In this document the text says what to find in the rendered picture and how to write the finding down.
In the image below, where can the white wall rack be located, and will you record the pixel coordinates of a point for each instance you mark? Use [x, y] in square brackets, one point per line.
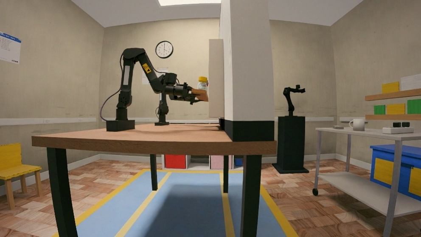
[216, 78]

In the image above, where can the wooden shelf board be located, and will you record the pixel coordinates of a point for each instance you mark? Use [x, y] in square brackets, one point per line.
[202, 93]

